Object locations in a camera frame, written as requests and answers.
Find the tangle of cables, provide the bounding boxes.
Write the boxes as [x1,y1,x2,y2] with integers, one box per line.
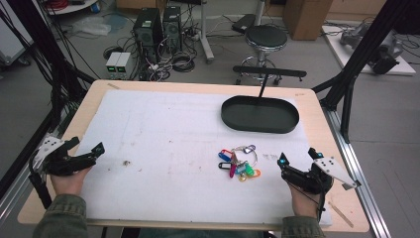
[137,36,173,82]

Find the white floor board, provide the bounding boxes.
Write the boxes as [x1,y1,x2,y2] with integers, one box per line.
[321,24,417,76]

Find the grey and black machine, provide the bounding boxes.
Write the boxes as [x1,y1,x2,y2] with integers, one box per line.
[339,22,406,75]

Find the coiled black cable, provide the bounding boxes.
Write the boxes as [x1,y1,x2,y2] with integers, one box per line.
[170,52,197,73]

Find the thin wooden strip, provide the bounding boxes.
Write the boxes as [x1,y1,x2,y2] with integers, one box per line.
[327,200,356,229]

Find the white table mat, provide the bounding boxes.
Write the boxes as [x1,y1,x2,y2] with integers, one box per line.
[76,89,333,228]

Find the black metal frame post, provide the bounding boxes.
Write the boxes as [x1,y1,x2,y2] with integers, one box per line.
[5,0,97,134]
[311,0,420,144]

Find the black T-shaped stand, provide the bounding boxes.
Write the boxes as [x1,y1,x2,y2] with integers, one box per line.
[232,64,308,99]

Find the person's left hand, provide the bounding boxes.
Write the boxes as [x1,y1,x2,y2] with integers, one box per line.
[50,166,93,196]

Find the clear plastic bag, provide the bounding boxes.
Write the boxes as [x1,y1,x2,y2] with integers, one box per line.
[69,16,113,37]

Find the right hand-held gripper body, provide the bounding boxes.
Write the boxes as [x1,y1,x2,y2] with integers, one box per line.
[280,156,362,195]

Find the black oval tray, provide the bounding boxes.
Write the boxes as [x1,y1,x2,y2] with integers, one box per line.
[220,94,300,135]

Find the bunch of coloured key tags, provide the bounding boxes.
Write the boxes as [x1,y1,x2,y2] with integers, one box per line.
[217,144,263,182]

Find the black round stool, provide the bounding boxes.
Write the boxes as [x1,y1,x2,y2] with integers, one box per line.
[234,25,289,86]

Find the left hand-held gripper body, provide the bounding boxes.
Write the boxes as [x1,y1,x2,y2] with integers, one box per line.
[33,134,93,177]

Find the flat black case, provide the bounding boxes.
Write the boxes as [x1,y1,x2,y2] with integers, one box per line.
[230,13,258,35]

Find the large black computer tower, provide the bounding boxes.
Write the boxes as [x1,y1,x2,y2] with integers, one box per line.
[132,7,164,49]

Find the person's right hand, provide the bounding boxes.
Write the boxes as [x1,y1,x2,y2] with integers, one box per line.
[288,182,331,219]

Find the white desk leg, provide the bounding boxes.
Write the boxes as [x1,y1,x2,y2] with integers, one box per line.
[197,0,216,64]

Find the round white table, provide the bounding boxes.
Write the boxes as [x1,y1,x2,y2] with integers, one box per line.
[45,0,101,16]

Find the white power supply unit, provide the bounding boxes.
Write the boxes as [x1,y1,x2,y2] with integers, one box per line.
[115,52,133,80]
[105,52,123,80]

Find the aluminium frame rail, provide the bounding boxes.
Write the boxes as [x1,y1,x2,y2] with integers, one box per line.
[0,108,81,230]
[321,106,393,238]

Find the brown cardboard box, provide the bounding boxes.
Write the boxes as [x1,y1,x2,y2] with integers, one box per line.
[282,0,334,42]

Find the slim black computer tower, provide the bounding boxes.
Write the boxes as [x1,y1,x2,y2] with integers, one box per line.
[161,5,183,53]

